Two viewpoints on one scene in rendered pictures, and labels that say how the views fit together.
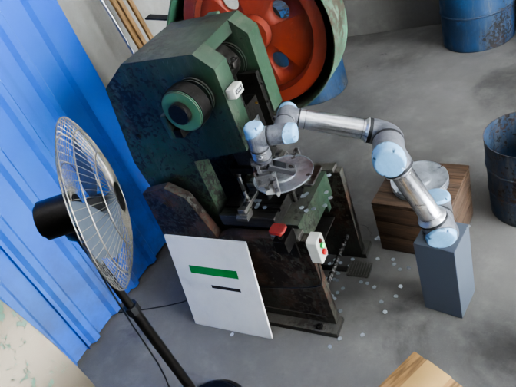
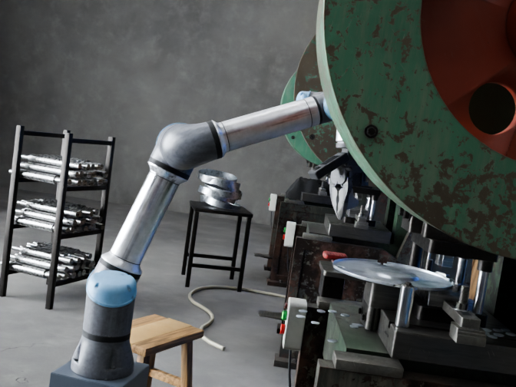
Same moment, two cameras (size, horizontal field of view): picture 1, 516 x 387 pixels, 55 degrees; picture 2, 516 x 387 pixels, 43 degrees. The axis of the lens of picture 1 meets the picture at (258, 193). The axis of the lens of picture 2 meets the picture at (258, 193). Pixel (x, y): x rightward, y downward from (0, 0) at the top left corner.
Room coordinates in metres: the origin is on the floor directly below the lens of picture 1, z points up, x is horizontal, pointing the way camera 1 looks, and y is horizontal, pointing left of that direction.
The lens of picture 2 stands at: (2.94, -1.39, 1.06)
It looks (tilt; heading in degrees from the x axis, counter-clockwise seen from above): 5 degrees down; 142
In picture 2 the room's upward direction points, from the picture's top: 8 degrees clockwise
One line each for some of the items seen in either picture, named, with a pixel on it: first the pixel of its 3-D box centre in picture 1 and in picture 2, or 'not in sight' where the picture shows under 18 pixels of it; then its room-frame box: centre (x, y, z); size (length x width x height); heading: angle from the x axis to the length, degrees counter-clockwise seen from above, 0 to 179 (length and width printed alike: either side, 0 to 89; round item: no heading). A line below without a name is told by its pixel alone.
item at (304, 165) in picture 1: (282, 173); (391, 273); (1.92, -0.14, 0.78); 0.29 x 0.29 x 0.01
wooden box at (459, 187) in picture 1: (424, 208); not in sight; (1.98, -0.81, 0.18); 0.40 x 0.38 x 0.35; 44
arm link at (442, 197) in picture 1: (436, 206); (110, 301); (1.50, -0.67, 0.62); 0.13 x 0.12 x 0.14; 156
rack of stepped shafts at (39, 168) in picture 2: not in sight; (57, 214); (-0.65, 0.01, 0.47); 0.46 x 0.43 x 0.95; 31
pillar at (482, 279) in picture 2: not in sight; (481, 283); (2.10, -0.05, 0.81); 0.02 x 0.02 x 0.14
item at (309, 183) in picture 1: (296, 184); (368, 297); (1.89, -0.18, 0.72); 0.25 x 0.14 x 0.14; 51
